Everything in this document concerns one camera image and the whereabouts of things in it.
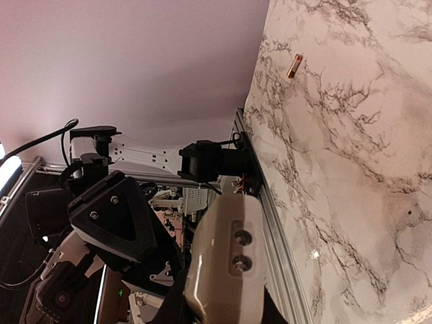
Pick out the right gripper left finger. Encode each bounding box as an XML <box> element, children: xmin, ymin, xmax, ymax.
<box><xmin>67</xmin><ymin>171</ymin><xmax>157</xmax><ymax>267</ymax></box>

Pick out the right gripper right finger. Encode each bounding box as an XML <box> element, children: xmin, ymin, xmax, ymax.
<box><xmin>161</xmin><ymin>269</ymin><xmax>288</xmax><ymax>324</ymax></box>

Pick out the white remote control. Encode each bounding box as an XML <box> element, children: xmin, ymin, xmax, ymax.
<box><xmin>184</xmin><ymin>194</ymin><xmax>265</xmax><ymax>323</ymax></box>

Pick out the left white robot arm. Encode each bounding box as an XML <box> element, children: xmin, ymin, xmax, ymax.
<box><xmin>26</xmin><ymin>126</ymin><xmax>254</xmax><ymax>323</ymax></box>

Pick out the gold AAA battery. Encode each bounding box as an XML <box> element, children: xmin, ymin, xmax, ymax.
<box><xmin>286</xmin><ymin>54</ymin><xmax>303</xmax><ymax>79</ymax></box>

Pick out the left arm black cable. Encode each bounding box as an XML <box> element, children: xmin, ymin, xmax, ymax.
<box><xmin>6</xmin><ymin>117</ymin><xmax>80</xmax><ymax>169</ymax></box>

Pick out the front aluminium rail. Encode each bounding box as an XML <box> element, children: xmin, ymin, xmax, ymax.
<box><xmin>233</xmin><ymin>108</ymin><xmax>313</xmax><ymax>323</ymax></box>

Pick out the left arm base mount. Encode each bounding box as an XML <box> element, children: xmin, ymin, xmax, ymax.
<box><xmin>232</xmin><ymin>132</ymin><xmax>263</xmax><ymax>198</ymax></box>

